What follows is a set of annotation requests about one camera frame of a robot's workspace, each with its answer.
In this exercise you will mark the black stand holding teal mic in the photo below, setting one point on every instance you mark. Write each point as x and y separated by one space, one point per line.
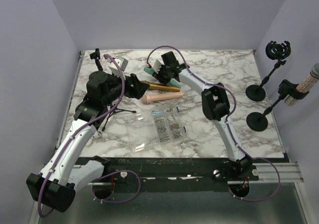
274 51

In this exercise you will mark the white plastic faucet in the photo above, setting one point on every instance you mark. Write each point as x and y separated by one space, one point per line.
97 134

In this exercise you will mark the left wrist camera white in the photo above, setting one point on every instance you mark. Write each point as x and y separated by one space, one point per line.
121 63

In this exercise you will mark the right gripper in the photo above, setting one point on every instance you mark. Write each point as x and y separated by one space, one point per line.
164 81

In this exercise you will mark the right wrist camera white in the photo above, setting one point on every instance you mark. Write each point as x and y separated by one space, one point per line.
155 65

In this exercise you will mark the pink microphone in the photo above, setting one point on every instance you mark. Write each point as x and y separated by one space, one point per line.
146 99

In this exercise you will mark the gold microphone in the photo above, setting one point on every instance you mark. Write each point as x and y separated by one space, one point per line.
161 87

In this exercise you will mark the black round-base mic stand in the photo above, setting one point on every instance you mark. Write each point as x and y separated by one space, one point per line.
96 57

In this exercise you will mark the black tripod mic stand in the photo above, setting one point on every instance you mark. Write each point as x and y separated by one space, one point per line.
116 111

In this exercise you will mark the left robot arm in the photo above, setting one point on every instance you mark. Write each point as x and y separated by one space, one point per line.
56 184

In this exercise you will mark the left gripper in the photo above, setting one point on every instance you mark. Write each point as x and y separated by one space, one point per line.
138 88

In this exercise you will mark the clear plastic screw box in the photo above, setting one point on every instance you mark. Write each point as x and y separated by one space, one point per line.
161 125

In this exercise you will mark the glitter microphone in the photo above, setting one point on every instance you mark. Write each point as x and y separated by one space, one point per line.
303 88

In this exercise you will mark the black stand holding glitter mic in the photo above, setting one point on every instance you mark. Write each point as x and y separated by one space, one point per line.
257 121

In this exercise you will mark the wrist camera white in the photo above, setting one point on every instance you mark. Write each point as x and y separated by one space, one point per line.
121 63
155 65

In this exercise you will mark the teal microphone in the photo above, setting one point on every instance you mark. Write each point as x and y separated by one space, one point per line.
151 72

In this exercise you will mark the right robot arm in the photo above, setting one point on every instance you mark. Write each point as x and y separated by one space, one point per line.
215 107

